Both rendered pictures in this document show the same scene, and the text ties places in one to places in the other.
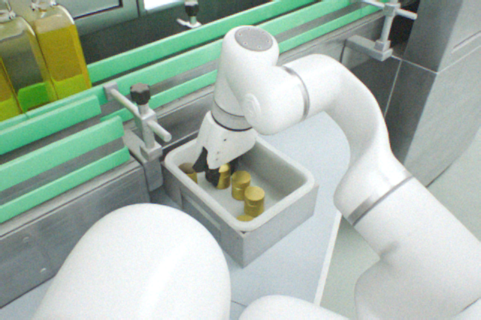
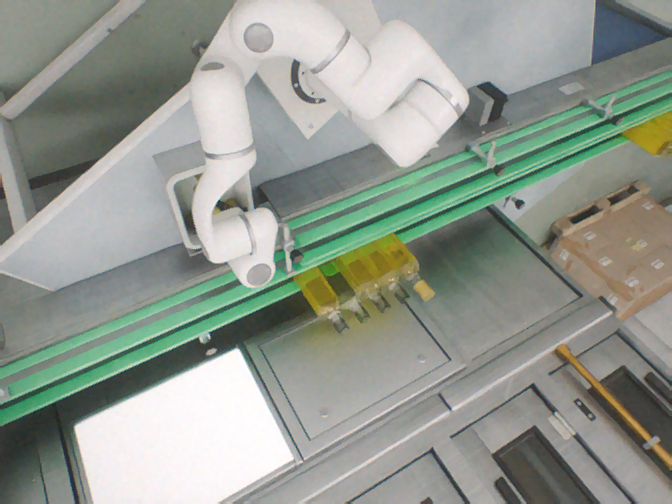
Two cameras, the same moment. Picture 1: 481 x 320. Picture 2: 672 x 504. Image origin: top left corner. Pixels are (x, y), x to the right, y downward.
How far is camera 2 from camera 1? 0.73 m
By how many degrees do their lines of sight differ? 51
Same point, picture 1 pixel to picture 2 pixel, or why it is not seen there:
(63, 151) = (332, 227)
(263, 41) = (255, 271)
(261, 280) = not seen: hidden behind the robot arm
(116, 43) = (250, 325)
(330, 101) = (221, 225)
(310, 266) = (185, 116)
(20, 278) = (341, 165)
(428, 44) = not seen: outside the picture
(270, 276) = not seen: hidden behind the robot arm
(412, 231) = (245, 121)
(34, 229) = (341, 188)
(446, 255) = (239, 101)
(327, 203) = (132, 162)
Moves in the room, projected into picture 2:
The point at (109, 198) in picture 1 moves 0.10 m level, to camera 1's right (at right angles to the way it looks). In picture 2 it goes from (299, 199) to (268, 190)
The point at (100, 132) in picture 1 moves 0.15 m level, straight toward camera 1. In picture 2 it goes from (312, 236) to (331, 185)
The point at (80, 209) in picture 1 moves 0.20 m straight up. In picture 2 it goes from (317, 196) to (360, 250)
